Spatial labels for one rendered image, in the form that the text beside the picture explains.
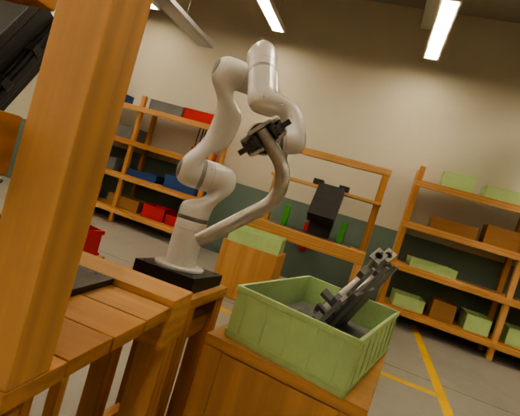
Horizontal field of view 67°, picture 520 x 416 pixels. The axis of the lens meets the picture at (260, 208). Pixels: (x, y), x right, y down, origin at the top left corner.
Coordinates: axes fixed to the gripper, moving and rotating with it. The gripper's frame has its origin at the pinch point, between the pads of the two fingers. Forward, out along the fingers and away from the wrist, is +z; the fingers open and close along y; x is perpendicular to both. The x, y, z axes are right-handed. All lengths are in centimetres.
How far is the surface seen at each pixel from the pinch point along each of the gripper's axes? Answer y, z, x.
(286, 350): -27, -27, 56
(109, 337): -50, 2, 18
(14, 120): -30.3, 23.3, -20.8
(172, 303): -46, -25, 25
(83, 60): -17.0, 23.2, -22.4
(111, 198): -255, -596, -55
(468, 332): 108, -401, 352
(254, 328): -32, -33, 48
